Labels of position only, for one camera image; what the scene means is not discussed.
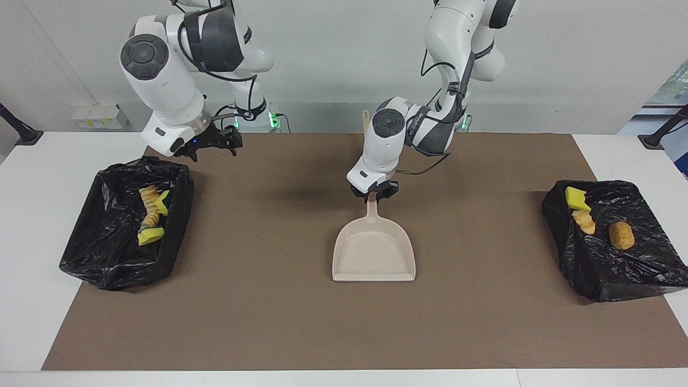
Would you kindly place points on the window with green foliage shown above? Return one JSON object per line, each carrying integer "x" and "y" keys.
{"x": 677, "y": 86}

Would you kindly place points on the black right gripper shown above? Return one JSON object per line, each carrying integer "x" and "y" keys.
{"x": 207, "y": 141}

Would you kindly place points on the pale yellow bread chunk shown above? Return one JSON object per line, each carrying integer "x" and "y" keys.
{"x": 585, "y": 222}

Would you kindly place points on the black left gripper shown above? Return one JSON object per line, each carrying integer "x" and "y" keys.
{"x": 373, "y": 189}

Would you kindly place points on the beige croissant piece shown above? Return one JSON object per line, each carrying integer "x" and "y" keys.
{"x": 151, "y": 217}
{"x": 148, "y": 193}

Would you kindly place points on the black camera stand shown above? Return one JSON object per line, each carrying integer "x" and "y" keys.
{"x": 24, "y": 134}
{"x": 656, "y": 140}

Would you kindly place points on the beige plastic dustpan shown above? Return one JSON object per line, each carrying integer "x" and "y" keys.
{"x": 373, "y": 252}

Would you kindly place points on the open bin with black bag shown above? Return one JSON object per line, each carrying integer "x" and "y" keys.
{"x": 107, "y": 242}

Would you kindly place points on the bin covered by black bag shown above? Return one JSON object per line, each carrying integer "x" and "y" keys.
{"x": 645, "y": 269}

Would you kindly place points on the white wall socket box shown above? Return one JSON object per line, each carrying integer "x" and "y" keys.
{"x": 99, "y": 116}

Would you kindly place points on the brown oval bread roll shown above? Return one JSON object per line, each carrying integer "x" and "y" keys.
{"x": 621, "y": 236}

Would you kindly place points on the beige hand brush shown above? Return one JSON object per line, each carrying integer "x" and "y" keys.
{"x": 366, "y": 121}

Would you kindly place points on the brown table mat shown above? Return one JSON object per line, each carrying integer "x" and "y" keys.
{"x": 322, "y": 322}

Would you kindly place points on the yellow green sponge piece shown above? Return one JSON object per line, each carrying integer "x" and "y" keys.
{"x": 163, "y": 201}
{"x": 150, "y": 235}

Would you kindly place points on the notched yellow sponge piece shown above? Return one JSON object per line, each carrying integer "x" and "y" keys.
{"x": 577, "y": 198}

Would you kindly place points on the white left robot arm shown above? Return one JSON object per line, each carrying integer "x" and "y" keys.
{"x": 387, "y": 140}

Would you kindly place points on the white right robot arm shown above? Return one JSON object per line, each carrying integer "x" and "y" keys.
{"x": 166, "y": 80}

